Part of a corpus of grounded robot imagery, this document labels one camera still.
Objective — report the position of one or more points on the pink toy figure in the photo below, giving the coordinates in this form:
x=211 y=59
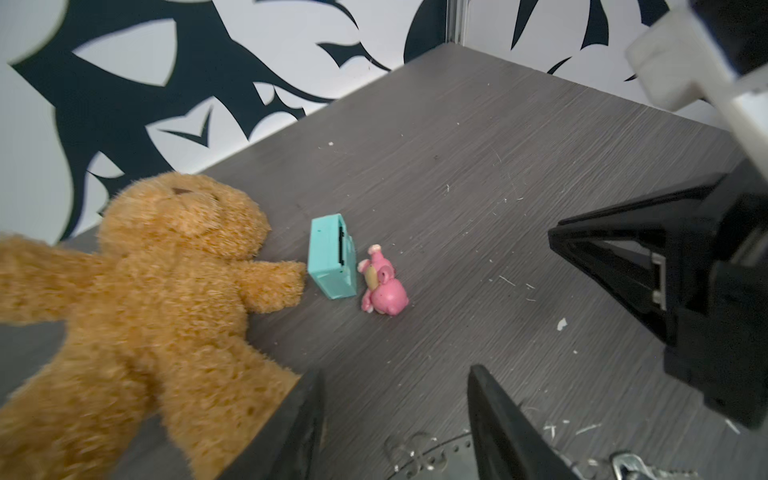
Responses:
x=384 y=293

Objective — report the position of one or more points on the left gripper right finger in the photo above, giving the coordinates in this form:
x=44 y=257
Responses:
x=506 y=445

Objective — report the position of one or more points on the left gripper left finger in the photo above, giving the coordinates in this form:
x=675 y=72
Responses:
x=288 y=445

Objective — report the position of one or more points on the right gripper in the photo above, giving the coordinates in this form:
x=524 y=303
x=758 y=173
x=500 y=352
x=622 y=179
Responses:
x=689 y=262

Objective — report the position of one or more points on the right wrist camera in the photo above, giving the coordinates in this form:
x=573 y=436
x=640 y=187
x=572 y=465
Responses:
x=715 y=51

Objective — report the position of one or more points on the brown teddy bear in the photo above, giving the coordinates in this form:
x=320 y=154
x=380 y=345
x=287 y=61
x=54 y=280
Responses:
x=156 y=323

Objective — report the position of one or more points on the teal toy block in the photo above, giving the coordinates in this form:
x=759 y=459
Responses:
x=332 y=257

